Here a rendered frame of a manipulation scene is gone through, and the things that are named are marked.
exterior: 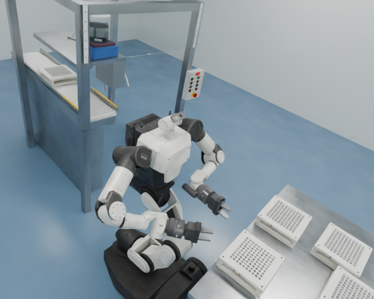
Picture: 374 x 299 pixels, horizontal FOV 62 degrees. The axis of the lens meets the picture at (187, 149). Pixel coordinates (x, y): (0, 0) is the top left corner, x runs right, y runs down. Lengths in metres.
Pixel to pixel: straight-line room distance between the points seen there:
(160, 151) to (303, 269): 0.95
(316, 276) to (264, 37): 4.16
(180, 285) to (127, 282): 0.36
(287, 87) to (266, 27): 0.99
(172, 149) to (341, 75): 3.81
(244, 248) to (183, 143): 0.61
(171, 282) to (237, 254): 0.80
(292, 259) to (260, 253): 0.23
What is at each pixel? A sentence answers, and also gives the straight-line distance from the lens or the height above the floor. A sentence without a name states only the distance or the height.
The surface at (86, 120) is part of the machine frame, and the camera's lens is 2.29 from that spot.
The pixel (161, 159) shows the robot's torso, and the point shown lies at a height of 1.22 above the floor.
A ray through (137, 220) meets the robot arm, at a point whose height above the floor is 1.08.
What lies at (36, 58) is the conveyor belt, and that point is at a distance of 3.40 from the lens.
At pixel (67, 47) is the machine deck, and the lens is 2.41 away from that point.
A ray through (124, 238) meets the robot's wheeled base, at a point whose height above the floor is 0.33.
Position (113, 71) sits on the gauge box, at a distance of 2.32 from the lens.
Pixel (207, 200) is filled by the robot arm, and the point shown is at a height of 1.00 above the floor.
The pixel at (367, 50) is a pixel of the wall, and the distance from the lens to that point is 4.92.
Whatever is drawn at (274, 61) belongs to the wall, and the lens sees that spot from 5.33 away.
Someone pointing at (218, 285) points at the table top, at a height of 0.85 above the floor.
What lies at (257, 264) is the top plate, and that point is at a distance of 1.62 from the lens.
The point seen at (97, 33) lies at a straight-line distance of 2.07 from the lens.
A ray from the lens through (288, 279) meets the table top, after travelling 1.73.
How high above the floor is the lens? 2.15
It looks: 35 degrees down
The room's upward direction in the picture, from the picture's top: 12 degrees clockwise
